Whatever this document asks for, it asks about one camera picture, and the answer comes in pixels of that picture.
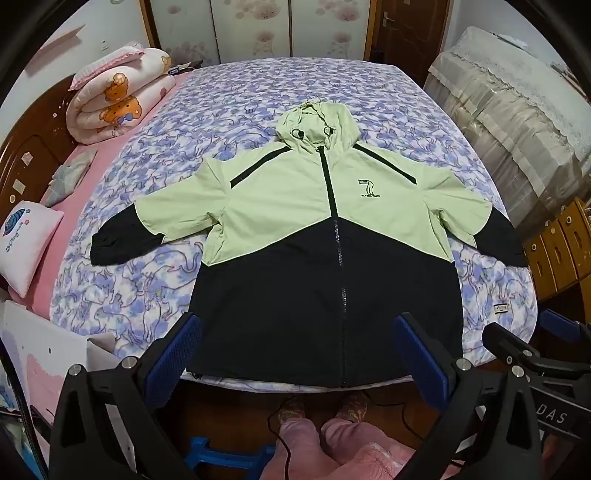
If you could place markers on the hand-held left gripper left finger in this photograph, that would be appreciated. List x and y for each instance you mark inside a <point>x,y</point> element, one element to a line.
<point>178,355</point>

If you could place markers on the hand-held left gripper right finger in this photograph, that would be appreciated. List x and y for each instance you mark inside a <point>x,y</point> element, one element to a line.
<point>420,364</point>

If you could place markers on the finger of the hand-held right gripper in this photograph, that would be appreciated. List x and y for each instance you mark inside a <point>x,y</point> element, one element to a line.
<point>561,323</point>
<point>512,346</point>

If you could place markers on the green and black hooded jacket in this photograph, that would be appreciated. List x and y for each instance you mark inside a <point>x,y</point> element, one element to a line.
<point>277,221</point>

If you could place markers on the yellow wooden drawer cabinet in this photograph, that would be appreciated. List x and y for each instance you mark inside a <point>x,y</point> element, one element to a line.
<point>558,249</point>

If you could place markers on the person's right slipper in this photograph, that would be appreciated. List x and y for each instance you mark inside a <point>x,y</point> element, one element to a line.
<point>352,407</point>

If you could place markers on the person's slipper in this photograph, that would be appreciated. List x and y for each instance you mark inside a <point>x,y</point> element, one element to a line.
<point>352,407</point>
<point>292,410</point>

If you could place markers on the person's right leg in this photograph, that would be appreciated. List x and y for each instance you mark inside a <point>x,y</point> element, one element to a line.
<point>360,447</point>

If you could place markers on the person's leg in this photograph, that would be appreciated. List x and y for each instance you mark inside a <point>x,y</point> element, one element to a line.
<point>360,447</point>
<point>298,447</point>

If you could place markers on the person's left slipper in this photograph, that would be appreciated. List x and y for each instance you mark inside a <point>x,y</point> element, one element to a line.
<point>292,410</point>

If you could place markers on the white and pink board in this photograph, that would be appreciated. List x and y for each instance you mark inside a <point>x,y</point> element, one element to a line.
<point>46,341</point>

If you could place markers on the person's left leg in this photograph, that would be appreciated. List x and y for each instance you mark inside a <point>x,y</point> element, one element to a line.
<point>298,447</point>

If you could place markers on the pink printed pillow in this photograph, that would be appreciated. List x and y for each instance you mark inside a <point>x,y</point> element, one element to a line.
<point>27,244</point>

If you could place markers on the pink bed sheet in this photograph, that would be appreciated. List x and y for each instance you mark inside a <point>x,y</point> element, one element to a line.
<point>92,184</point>

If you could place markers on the small grey cloth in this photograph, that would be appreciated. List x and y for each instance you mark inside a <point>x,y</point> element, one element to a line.
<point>64,177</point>

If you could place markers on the cream lace covered furniture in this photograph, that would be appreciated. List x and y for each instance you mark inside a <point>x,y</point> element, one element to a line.
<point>508,115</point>

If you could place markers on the blue floral fleece blanket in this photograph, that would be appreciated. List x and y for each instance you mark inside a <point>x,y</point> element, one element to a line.
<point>231,106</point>

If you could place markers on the rolled bear print quilt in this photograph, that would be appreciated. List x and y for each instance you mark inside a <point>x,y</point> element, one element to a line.
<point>124,106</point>

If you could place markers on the brown wooden headboard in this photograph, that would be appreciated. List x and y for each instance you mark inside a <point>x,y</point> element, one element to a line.
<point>32,138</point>

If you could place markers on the brown wooden door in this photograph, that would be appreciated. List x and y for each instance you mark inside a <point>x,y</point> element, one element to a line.
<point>406,32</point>

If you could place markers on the floral sliding door wardrobe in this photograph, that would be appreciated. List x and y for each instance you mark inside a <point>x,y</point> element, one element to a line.
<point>254,27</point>

